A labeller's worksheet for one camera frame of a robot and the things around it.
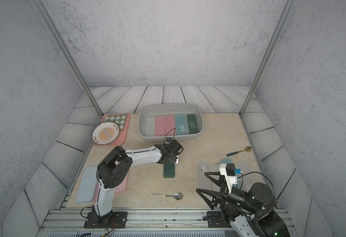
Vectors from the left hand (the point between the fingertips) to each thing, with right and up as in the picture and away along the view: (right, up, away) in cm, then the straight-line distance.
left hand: (174, 158), depth 96 cm
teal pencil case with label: (+4, +22, +16) cm, 27 cm away
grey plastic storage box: (-15, +34, +22) cm, 43 cm away
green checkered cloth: (-44, +26, +22) cm, 56 cm away
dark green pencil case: (+13, +22, +16) cm, 30 cm away
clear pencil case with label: (+16, -11, -9) cm, 22 cm away
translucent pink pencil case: (-4, +21, +15) cm, 26 cm away
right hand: (+11, 0, -41) cm, 43 cm away
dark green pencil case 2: (-3, -5, -7) cm, 9 cm away
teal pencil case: (+33, -1, -1) cm, 33 cm away
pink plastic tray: (-37, +15, +13) cm, 42 cm away
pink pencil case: (-11, +21, +15) cm, 28 cm away
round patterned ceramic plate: (-50, +16, +12) cm, 54 cm away
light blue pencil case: (-48, -12, -14) cm, 51 cm away
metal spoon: (+2, -16, -17) cm, 23 cm away
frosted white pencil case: (-18, +18, +13) cm, 29 cm away
